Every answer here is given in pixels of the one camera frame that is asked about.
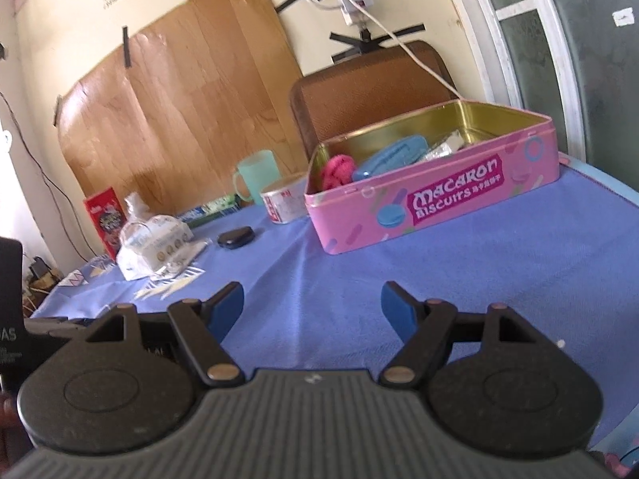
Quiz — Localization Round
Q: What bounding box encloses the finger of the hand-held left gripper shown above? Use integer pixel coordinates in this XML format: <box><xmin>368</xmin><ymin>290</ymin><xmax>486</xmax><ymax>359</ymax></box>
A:
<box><xmin>65</xmin><ymin>317</ymin><xmax>175</xmax><ymax>362</ymax></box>

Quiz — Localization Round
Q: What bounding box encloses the white yogurt cup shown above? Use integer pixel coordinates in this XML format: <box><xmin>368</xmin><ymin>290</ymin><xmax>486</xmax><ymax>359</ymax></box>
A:
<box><xmin>260</xmin><ymin>172</ymin><xmax>309</xmax><ymax>224</ymax></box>

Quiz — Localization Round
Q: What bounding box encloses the blue plastic case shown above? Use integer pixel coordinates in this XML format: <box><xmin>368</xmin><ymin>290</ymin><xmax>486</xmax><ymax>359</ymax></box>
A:
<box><xmin>352</xmin><ymin>135</ymin><xmax>429</xmax><ymax>182</ymax></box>

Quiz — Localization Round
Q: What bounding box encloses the grey wall cable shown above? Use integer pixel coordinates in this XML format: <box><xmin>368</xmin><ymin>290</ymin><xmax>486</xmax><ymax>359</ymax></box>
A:
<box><xmin>0</xmin><ymin>92</ymin><xmax>95</xmax><ymax>260</ymax></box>

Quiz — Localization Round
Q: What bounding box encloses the white cable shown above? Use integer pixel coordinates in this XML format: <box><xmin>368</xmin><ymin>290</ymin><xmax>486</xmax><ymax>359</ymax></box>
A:
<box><xmin>359</xmin><ymin>5</ymin><xmax>462</xmax><ymax>101</ymax></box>

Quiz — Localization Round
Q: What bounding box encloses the teal plastic cup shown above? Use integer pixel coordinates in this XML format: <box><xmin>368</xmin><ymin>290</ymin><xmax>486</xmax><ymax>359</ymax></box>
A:
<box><xmin>232</xmin><ymin>150</ymin><xmax>280</xmax><ymax>205</ymax></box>

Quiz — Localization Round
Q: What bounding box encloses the pink tin box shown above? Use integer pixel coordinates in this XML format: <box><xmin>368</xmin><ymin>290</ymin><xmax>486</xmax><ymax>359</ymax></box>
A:
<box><xmin>304</xmin><ymin>99</ymin><xmax>560</xmax><ymax>256</ymax></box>

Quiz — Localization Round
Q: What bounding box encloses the red printed box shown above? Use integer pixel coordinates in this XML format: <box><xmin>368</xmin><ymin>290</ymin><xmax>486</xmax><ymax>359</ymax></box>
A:
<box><xmin>83</xmin><ymin>186</ymin><xmax>125</xmax><ymax>260</ymax></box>

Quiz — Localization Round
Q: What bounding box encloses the white window frame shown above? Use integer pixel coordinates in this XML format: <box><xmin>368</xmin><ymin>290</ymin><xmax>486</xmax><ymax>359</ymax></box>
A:
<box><xmin>434</xmin><ymin>0</ymin><xmax>639</xmax><ymax>170</ymax></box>

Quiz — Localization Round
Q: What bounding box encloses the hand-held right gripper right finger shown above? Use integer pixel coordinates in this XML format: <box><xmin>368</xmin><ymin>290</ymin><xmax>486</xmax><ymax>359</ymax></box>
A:
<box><xmin>379</xmin><ymin>281</ymin><xmax>542</xmax><ymax>390</ymax></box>

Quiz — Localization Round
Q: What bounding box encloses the green and blue toothpaste box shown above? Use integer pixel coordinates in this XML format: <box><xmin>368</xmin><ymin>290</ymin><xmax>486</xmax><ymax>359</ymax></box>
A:
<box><xmin>177</xmin><ymin>194</ymin><xmax>243</xmax><ymax>225</ymax></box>

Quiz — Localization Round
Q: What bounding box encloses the white plastic bag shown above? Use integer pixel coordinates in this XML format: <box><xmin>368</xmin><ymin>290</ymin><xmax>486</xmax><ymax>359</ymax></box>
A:
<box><xmin>117</xmin><ymin>192</ymin><xmax>194</xmax><ymax>281</ymax></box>

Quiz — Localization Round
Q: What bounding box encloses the small black case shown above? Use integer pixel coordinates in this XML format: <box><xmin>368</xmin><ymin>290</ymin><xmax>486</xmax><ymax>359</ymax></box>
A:
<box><xmin>218</xmin><ymin>227</ymin><xmax>255</xmax><ymax>249</ymax></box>

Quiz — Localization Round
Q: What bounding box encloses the person's left hand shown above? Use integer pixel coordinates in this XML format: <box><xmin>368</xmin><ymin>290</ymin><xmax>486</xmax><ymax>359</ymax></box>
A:
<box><xmin>0</xmin><ymin>393</ymin><xmax>21</xmax><ymax>430</ymax></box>

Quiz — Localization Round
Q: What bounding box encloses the brown chair back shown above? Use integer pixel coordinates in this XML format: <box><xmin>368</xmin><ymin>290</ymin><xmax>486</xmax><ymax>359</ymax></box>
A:
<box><xmin>290</xmin><ymin>40</ymin><xmax>457</xmax><ymax>158</ymax></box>

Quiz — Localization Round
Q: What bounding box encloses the wooden board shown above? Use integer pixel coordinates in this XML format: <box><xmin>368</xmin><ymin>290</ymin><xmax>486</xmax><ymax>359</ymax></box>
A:
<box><xmin>55</xmin><ymin>0</ymin><xmax>310</xmax><ymax>220</ymax></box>

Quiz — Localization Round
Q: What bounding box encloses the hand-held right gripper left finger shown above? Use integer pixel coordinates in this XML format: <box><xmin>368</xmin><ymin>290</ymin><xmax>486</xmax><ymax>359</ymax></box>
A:
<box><xmin>85</xmin><ymin>281</ymin><xmax>245</xmax><ymax>390</ymax></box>

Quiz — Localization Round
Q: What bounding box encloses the black tape cross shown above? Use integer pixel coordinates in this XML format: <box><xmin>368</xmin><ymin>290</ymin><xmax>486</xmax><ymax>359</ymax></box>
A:
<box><xmin>329</xmin><ymin>22</ymin><xmax>426</xmax><ymax>64</ymax></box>

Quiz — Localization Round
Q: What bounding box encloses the dark small object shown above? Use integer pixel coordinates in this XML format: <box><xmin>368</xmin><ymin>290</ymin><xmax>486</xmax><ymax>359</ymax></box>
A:
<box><xmin>29</xmin><ymin>256</ymin><xmax>63</xmax><ymax>293</ymax></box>

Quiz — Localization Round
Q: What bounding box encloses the clear bag with brown brush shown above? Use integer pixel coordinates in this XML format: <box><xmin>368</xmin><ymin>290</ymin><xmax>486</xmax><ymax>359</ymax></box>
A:
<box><xmin>417</xmin><ymin>130</ymin><xmax>467</xmax><ymax>163</ymax></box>

